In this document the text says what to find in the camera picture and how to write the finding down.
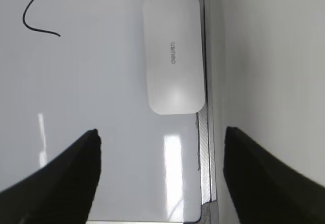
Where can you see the white rectangular board eraser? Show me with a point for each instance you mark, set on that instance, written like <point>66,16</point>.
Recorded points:
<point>174,56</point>

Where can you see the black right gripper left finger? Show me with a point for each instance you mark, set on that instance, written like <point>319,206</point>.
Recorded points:
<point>62,191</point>

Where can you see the white board with grey frame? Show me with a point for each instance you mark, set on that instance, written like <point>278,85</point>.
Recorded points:
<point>69,66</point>

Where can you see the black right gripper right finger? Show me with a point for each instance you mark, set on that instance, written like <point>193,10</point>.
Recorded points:
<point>264,189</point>

